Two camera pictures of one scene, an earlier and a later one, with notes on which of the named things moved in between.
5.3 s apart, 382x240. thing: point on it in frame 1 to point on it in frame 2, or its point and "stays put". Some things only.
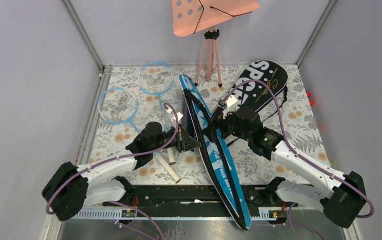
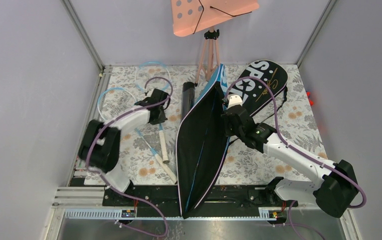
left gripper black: [184, 141] to [160, 120]
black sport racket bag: [255, 94] stays put
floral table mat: [131, 96] stays put
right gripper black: [216, 122] stays put
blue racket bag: [216, 159] to [202, 143]
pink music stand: [191, 16] stays put
